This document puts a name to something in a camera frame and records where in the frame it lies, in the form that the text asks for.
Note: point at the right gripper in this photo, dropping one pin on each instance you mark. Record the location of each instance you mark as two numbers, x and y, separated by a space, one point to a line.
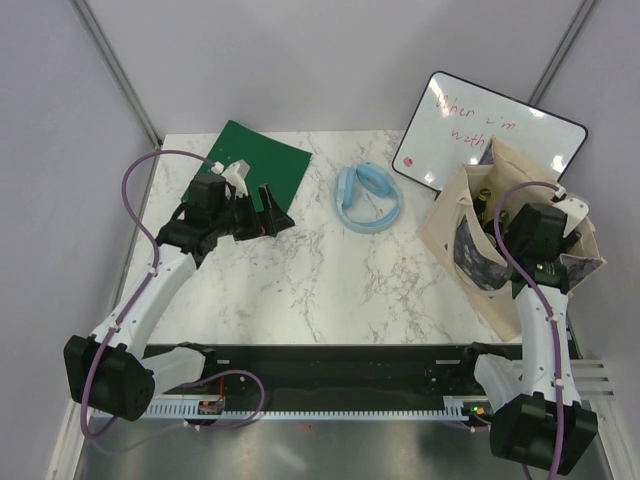
512 231

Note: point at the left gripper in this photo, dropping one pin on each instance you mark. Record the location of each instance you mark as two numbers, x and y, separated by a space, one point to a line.
255 228

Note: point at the beige canvas bag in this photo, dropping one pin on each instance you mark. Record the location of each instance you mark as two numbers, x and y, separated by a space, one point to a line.
456 238

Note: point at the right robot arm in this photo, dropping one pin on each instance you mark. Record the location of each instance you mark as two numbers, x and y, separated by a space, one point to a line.
538 419

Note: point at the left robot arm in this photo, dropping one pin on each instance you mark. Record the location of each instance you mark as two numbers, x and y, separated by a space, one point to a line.
108 370

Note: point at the blue headphones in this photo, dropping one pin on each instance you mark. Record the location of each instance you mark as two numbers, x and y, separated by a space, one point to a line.
363 185

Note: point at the small whiteboard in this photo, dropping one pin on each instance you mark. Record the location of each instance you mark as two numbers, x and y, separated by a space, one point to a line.
455 120

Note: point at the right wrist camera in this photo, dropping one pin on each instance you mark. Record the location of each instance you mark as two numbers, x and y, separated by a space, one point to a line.
575 208

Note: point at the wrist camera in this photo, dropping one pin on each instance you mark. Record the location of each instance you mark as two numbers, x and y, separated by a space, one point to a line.
575 208
235 172

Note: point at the green ring binder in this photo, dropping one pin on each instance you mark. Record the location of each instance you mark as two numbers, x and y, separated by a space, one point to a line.
278 165

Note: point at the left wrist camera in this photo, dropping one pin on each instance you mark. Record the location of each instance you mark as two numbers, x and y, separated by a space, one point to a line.
235 172

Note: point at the white cable duct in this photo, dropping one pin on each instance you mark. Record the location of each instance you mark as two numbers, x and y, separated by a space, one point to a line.
191 407

